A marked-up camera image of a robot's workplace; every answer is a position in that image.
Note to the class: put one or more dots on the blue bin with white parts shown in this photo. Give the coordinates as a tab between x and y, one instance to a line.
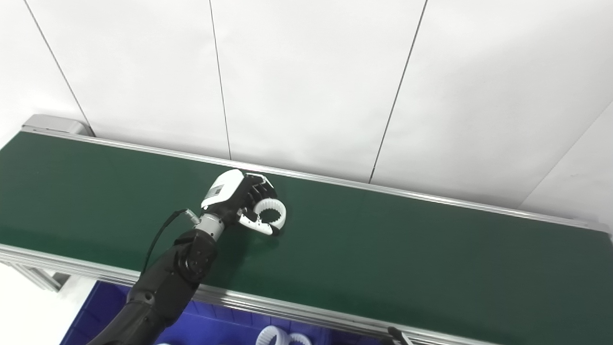
210	323

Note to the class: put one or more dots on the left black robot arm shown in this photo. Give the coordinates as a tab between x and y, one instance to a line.
167	282

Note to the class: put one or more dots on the green conveyor belt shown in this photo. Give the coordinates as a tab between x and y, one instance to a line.
263	305
431	263

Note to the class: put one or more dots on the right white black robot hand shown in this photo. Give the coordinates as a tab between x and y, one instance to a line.
397	335

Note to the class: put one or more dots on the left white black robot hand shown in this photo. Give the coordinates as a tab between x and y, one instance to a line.
225	189

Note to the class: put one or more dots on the aluminium conveyor leg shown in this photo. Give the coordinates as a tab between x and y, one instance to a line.
40	279

